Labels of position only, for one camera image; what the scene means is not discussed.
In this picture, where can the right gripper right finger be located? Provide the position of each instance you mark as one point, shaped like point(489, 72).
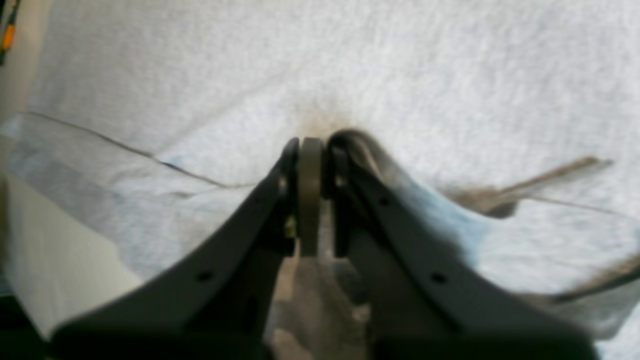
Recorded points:
point(425, 304)

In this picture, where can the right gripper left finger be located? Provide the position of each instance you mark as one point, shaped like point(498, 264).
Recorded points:
point(213, 304)

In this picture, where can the grey T-shirt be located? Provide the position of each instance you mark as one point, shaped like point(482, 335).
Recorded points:
point(132, 129)

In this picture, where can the orange object at edge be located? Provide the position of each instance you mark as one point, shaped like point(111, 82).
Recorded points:
point(8, 37)

